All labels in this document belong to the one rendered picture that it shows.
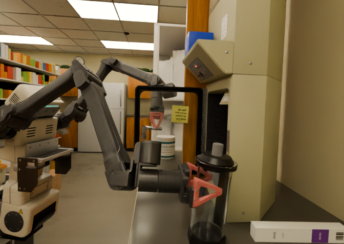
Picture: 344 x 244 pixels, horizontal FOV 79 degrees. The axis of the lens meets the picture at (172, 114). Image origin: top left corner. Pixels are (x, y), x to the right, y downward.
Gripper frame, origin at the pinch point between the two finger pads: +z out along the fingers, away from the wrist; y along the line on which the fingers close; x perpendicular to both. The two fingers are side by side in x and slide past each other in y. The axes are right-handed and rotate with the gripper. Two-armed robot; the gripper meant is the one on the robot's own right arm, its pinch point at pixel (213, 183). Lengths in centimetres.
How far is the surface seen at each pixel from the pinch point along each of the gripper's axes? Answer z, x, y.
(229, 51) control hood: 4.2, -37.1, 11.4
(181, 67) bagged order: 4, -48, 139
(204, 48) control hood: -3.5, -37.1, 11.3
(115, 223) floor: -49, 120, 167
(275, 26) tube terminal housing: 21, -48, 17
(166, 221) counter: -10.5, 17.7, 11.0
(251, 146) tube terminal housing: 14.4, -8.4, 10.5
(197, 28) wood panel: 0, -55, 49
